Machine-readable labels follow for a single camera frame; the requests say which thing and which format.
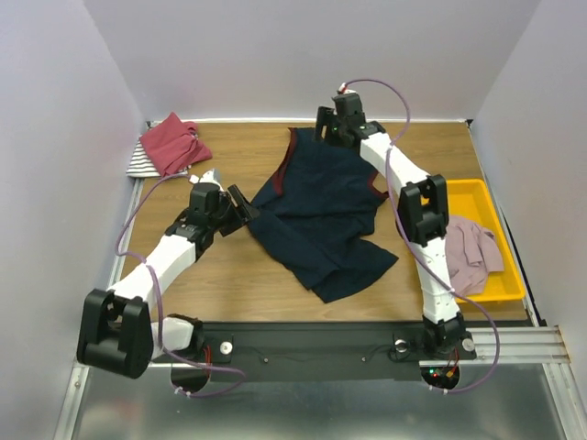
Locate navy tank top maroon trim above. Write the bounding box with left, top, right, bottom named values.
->
left=249, top=127, right=398, bottom=303

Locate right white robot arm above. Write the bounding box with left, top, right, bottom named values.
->
left=315, top=89, right=467, bottom=358

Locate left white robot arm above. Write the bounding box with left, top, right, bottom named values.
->
left=77, top=181, right=260, bottom=379

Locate red folded tank top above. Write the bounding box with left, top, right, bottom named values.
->
left=139, top=112, right=213, bottom=177

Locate striped folded tank top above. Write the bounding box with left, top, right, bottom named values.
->
left=126, top=139, right=190, bottom=180

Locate mauve tank top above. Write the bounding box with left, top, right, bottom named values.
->
left=445, top=214, right=504, bottom=296

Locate yellow plastic bin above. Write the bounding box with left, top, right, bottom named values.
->
left=446, top=179, right=525, bottom=303

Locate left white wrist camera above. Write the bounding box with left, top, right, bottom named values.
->
left=189, top=169, right=220, bottom=186

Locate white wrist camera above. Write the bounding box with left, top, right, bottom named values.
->
left=337, top=82, right=357, bottom=95
left=189, top=169, right=220, bottom=186

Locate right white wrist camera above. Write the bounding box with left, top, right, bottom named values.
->
left=337, top=82, right=357, bottom=95

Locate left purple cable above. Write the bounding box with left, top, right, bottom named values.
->
left=114, top=173, right=249, bottom=399

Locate purple cable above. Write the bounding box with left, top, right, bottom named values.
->
left=337, top=78, right=502, bottom=396
left=114, top=173, right=249, bottom=399

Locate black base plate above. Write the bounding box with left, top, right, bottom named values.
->
left=150, top=320, right=478, bottom=384

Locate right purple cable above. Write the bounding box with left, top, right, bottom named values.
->
left=337, top=78, right=502, bottom=396

